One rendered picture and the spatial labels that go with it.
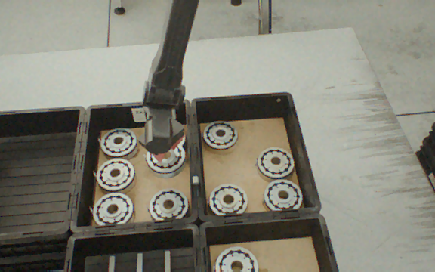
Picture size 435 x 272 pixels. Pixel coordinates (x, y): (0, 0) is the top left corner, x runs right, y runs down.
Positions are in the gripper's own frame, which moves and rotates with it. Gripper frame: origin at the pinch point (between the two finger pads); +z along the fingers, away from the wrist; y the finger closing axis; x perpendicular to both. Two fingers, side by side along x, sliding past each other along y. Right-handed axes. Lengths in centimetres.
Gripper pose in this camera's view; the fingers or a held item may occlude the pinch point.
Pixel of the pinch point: (165, 153)
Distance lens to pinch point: 112.2
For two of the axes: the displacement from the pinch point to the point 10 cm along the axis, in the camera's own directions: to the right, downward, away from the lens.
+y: 6.4, -6.3, 4.4
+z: 0.0, 5.8, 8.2
